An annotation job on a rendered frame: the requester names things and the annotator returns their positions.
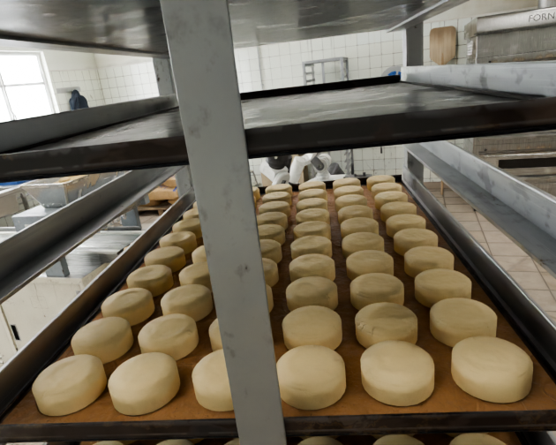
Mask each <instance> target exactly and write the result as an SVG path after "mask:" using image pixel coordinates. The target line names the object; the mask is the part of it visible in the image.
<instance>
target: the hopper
mask: <svg viewBox="0 0 556 445"><path fill-rule="evenodd" d="M124 173H125V171H118V172H110V173H100V174H91V175H86V176H83V177H80V178H77V179H74V180H72V181H70V182H67V183H64V184H56V183H58V180H59V179H60V178H62V177H57V178H55V177H54V178H45V179H37V180H34V181H32V182H29V183H26V184H23V185H20V187H22V188H23V189H24V190H25V191H26V192H27V193H28V194H30V195H31V196H32V197H33V198H34V199H35V200H36V201H38V202H39V203H40V204H41V205H42V206H43V207H45V208H51V207H65V206H66V205H68V204H70V203H72V202H73V201H75V200H77V199H79V198H81V197H83V196H85V195H86V194H88V193H90V192H92V191H94V190H95V189H97V188H99V187H101V186H103V185H105V184H107V183H108V182H110V181H112V180H114V179H115V178H117V177H120V176H122V175H123V174H124ZM54 182H55V183H54Z"/></svg>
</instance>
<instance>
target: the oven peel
mask: <svg viewBox="0 0 556 445"><path fill-rule="evenodd" d="M455 44H456V29H455V27H454V26H443V27H435V28H433V29H432V30H431V31H430V59H431V60H432V61H433V62H434V63H436V64H438V65H445V64H447V63H448V62H449V61H450V60H451V59H453V58H454V57H455ZM443 187H444V182H443V181H442V180H441V187H440V194H441V195H443Z"/></svg>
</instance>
